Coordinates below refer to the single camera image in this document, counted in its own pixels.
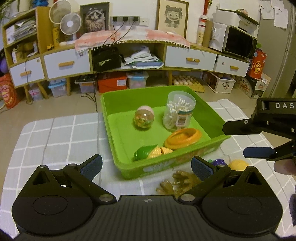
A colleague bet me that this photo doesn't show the yellow plastic cup toy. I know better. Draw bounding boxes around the yellow plastic cup toy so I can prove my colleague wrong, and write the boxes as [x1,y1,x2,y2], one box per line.
[228,160,249,171]

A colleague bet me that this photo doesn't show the translucent brown toy hand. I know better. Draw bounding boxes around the translucent brown toy hand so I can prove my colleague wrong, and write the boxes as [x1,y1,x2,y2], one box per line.
[156,179,178,197]
[172,170,201,189]

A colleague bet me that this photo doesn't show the person's right hand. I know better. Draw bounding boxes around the person's right hand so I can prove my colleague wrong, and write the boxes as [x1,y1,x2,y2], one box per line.
[273,159,296,176]

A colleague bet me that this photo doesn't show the purple toy grapes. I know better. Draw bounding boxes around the purple toy grapes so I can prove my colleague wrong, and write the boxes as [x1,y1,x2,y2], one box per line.
[208,159,227,166]

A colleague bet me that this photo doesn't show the grey checked table cloth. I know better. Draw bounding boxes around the grey checked table cloth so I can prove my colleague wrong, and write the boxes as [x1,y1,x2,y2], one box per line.
[1,99,295,238]

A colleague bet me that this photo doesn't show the orange round lid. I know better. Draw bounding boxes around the orange round lid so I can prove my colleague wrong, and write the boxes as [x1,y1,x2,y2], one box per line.
[164,128,202,150]

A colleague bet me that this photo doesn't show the white patterned storage box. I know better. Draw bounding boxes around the white patterned storage box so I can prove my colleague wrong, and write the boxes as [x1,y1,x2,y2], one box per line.
[202,72,236,94]

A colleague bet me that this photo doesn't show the red gift box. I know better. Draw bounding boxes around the red gift box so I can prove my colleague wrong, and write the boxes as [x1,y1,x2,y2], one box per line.
[247,48,267,79]

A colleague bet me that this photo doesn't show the toy corn with green husk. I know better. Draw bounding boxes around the toy corn with green husk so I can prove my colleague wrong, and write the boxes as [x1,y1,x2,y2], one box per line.
[133,145,173,161]

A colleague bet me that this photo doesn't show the clear cotton swab jar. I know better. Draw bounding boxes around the clear cotton swab jar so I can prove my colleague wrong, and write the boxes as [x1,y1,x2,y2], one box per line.
[163,91,196,132]

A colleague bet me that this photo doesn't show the green plastic bin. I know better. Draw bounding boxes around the green plastic bin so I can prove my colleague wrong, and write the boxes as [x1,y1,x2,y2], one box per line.
[100,86,228,179]

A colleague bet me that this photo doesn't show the silver refrigerator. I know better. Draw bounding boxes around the silver refrigerator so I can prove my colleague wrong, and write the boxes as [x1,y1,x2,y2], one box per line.
[257,1,295,97]

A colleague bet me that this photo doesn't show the pink capsule toy ball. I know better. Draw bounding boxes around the pink capsule toy ball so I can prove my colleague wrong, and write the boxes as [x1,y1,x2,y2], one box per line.
[133,105,154,128]

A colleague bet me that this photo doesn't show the egg tray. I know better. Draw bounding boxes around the egg tray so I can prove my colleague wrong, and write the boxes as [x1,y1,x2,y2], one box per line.
[173,75,205,92]

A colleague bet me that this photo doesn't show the red storage box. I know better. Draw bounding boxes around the red storage box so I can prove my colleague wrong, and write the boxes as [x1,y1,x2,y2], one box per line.
[98,72,127,94]

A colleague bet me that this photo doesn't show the black bag on shelf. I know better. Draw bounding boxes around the black bag on shelf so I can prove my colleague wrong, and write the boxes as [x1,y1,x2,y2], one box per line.
[91,46,122,73]

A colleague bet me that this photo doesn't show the wooden cabinet with white drawers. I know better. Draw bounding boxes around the wooden cabinet with white drawers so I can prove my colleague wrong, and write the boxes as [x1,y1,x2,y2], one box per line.
[1,6,249,90]

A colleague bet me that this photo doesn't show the pink white cloth cover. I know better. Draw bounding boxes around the pink white cloth cover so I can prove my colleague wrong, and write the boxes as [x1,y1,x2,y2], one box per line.
[75,29,191,52]

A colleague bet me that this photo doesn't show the framed cartoon girl picture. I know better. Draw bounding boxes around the framed cartoon girl picture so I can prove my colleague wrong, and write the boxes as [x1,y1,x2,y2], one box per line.
[156,0,189,38]

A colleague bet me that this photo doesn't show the framed cat picture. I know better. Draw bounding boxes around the framed cat picture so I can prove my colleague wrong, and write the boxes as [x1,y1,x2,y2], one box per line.
[80,2,109,35]

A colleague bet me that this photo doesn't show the white desk fan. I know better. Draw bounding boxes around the white desk fan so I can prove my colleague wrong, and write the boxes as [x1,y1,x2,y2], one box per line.
[49,1,82,42]

